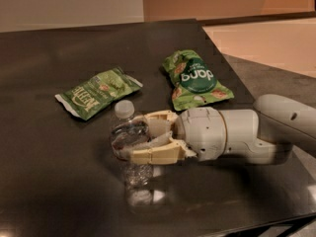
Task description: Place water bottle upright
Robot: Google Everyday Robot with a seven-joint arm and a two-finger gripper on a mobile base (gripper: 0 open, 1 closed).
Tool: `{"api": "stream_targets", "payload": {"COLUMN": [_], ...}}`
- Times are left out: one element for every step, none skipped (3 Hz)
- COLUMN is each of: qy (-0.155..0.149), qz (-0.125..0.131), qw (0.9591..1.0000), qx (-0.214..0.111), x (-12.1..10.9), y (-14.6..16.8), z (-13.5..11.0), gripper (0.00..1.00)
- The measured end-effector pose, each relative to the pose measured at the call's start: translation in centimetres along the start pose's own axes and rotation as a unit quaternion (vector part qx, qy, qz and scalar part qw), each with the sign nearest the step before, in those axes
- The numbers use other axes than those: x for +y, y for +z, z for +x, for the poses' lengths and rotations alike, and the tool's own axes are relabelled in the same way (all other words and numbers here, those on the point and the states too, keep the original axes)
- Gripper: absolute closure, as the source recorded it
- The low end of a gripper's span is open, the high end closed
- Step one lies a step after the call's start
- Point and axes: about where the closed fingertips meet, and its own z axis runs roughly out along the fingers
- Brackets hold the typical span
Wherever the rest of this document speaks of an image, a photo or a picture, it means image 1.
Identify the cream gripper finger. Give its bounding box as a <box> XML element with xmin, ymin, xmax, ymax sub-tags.
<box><xmin>119</xmin><ymin>132</ymin><xmax>197</xmax><ymax>165</ymax></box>
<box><xmin>145</xmin><ymin>111</ymin><xmax>178</xmax><ymax>145</ymax></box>

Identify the clear plastic water bottle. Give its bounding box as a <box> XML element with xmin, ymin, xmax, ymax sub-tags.
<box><xmin>110</xmin><ymin>99</ymin><xmax>155</xmax><ymax>187</ymax></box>

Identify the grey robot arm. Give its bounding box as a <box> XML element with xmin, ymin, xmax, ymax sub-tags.
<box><xmin>122</xmin><ymin>94</ymin><xmax>316</xmax><ymax>165</ymax></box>

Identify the green Dang snack bag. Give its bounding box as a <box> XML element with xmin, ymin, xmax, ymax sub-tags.
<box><xmin>163</xmin><ymin>49</ymin><xmax>234</xmax><ymax>112</ymax></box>

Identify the green Kettle chips bag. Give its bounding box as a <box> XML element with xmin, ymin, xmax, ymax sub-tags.
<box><xmin>55</xmin><ymin>67</ymin><xmax>143</xmax><ymax>120</ymax></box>

